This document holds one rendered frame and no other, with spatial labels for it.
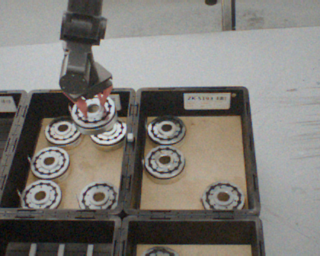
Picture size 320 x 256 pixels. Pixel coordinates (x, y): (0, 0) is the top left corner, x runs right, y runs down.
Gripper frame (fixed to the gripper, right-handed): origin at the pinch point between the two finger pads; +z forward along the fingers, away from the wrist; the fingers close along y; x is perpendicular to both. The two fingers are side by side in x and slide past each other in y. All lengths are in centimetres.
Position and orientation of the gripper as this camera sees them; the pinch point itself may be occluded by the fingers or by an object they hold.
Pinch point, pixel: (93, 107)
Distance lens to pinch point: 116.1
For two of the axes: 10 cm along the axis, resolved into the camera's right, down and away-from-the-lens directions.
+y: 7.6, -5.3, 3.7
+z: 0.8, 6.5, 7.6
